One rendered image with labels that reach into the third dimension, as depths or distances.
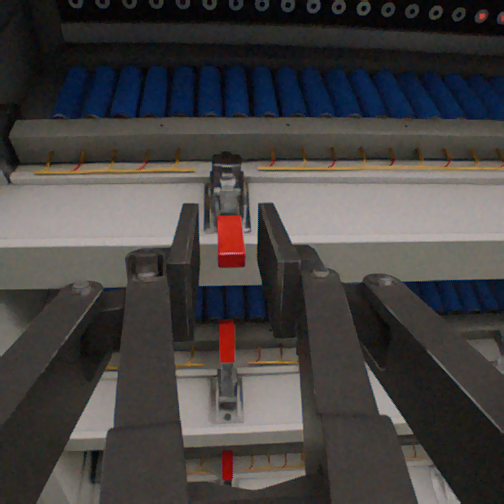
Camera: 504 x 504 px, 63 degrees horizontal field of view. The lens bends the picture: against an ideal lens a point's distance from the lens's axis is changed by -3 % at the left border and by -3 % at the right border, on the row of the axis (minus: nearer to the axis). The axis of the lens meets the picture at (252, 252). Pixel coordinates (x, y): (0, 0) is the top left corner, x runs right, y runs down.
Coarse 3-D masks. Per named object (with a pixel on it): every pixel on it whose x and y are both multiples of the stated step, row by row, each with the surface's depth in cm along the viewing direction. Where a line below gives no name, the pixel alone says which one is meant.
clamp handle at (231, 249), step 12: (228, 180) 23; (228, 192) 24; (228, 204) 22; (228, 216) 21; (240, 216) 21; (228, 228) 20; (240, 228) 20; (228, 240) 19; (240, 240) 19; (228, 252) 18; (240, 252) 18; (228, 264) 18; (240, 264) 18
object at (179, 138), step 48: (48, 144) 26; (96, 144) 26; (144, 144) 27; (192, 144) 27; (240, 144) 27; (288, 144) 28; (336, 144) 28; (384, 144) 28; (432, 144) 29; (480, 144) 29
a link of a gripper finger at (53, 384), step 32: (64, 288) 12; (96, 288) 12; (64, 320) 10; (32, 352) 9; (64, 352) 10; (0, 384) 8; (32, 384) 8; (64, 384) 10; (96, 384) 12; (0, 416) 7; (32, 416) 8; (64, 416) 10; (0, 448) 7; (32, 448) 8; (64, 448) 10; (0, 480) 7; (32, 480) 8
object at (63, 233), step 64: (0, 64) 28; (0, 128) 25; (0, 192) 26; (64, 192) 26; (128, 192) 26; (192, 192) 27; (256, 192) 27; (320, 192) 27; (384, 192) 28; (448, 192) 28; (0, 256) 24; (64, 256) 24; (256, 256) 25; (320, 256) 26; (384, 256) 26; (448, 256) 27
